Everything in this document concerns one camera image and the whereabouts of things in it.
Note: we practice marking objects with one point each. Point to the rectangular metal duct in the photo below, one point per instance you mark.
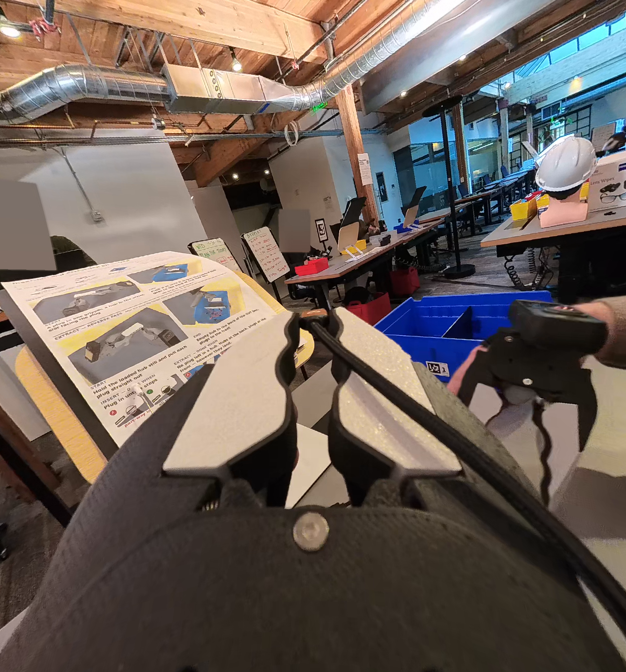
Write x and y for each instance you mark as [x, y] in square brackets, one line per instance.
[213, 86]

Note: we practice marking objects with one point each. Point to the whiteboard with green writing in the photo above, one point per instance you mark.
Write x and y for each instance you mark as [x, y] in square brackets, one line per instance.
[213, 254]

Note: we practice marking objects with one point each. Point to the whiteboard with handwriting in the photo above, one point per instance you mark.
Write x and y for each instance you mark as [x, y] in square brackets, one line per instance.
[265, 254]

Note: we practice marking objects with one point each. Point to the grey sprinkler pipe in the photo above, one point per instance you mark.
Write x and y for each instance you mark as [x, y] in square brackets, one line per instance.
[3, 23]

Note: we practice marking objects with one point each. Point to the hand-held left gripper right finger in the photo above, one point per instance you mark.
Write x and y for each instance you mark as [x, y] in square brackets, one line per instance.
[423, 451]

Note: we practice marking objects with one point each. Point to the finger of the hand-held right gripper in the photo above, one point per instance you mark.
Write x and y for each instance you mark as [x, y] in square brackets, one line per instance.
[518, 404]

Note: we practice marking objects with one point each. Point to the yellow plastic bin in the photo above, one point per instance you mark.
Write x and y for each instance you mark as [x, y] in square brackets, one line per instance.
[523, 210]

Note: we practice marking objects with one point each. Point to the small black-white tag sign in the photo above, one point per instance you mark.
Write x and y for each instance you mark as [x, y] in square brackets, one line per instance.
[321, 231]

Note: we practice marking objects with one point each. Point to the white hard hat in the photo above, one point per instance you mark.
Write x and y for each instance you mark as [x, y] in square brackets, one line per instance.
[565, 162]

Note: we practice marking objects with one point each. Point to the blue plastic bin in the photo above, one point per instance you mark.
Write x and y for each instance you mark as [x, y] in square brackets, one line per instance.
[413, 336]

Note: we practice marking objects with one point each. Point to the white printed box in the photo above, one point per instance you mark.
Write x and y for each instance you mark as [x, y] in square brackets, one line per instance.
[617, 183]

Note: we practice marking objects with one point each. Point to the silver spiral air duct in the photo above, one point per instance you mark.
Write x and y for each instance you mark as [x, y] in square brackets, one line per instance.
[82, 84]
[344, 78]

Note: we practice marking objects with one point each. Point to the pink mannequin head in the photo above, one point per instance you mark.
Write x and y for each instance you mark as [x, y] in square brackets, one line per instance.
[562, 212]

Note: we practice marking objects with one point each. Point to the long grey-top desk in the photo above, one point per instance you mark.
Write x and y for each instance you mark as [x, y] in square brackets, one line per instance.
[344, 267]

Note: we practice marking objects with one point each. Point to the red plastic bin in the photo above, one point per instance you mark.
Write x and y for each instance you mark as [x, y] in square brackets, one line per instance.
[310, 267]

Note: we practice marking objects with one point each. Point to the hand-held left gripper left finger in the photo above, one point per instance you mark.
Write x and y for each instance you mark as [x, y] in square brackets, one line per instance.
[229, 420]

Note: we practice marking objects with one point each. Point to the person's right hand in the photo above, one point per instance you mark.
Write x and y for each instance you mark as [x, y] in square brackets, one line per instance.
[462, 372]

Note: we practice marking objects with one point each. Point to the grey-top desk wooden edge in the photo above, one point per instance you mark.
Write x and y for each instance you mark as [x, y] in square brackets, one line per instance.
[554, 233]

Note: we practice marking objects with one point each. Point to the printed instruction sheet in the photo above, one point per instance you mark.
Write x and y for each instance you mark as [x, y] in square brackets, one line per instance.
[134, 315]

